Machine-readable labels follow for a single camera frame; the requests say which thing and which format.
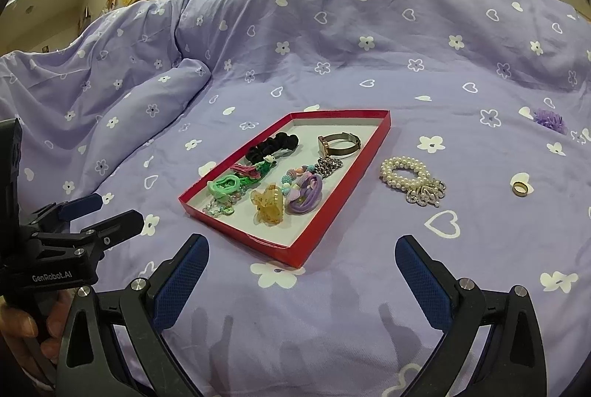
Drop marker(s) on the yellow claw hair clip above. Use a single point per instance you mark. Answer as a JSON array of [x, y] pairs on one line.
[[268, 205]]

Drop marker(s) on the person's left hand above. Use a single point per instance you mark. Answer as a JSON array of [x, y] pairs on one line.
[[14, 325]]

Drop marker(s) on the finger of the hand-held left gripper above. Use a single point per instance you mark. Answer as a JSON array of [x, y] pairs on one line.
[[83, 205], [120, 225]]

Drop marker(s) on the purple scrunchie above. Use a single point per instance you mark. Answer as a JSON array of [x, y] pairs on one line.
[[549, 120]]

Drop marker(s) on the dark green hair band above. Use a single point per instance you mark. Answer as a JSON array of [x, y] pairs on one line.
[[264, 168]]

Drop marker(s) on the purple floral bed sheet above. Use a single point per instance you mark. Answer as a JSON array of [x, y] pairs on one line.
[[369, 78]]

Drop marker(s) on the purple floral quilt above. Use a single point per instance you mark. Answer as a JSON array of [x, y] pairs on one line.
[[115, 78]]

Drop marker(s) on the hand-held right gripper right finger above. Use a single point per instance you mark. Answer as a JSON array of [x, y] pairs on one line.
[[425, 281]]

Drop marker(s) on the gold mesh band watch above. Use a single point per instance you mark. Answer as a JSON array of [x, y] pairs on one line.
[[341, 150]]

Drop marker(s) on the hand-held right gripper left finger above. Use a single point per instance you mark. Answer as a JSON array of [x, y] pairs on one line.
[[180, 281]]

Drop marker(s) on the black scrunchie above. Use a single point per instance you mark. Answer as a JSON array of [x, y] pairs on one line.
[[268, 145]]

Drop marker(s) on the red shallow cardboard box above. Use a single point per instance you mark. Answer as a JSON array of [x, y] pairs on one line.
[[304, 131]]

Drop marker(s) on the red hair clip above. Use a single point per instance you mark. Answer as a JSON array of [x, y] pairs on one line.
[[242, 170]]

